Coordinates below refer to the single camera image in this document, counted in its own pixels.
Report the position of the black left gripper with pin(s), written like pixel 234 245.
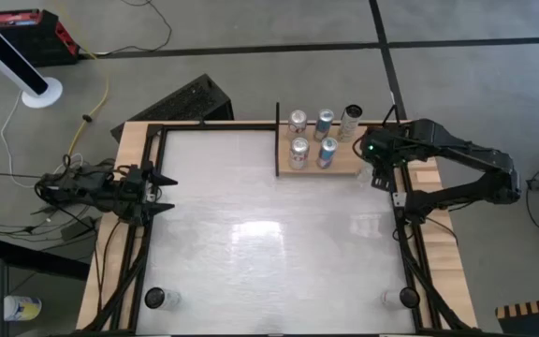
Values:
pixel 136 196

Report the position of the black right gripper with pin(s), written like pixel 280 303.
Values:
pixel 384 147

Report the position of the tall white beverage can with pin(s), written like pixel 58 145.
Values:
pixel 399 297
pixel 163 299
pixel 350 122

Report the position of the blue silver Red Bull can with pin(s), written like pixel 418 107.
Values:
pixel 327 153
pixel 324 124

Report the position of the silver Diet Coke can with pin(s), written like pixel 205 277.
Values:
pixel 297 124
pixel 299 153

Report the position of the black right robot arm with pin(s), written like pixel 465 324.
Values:
pixel 466 150

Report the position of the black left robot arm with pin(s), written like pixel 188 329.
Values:
pixel 82 192

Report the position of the wooden shelf board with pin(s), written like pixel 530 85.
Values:
pixel 344 161

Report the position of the black power adapter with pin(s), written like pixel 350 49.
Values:
pixel 77 229

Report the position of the black perforated computer case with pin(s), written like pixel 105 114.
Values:
pixel 180 103

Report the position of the white pole with round base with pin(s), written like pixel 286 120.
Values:
pixel 42 92

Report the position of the white yellow container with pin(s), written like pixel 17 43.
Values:
pixel 21 308

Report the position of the red black tool case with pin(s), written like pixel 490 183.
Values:
pixel 26 35

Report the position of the black orange striped object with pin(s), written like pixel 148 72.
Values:
pixel 536 318

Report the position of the black shelf end frame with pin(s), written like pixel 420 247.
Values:
pixel 277 140
pixel 395 112

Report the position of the black table frame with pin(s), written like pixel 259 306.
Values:
pixel 213 127

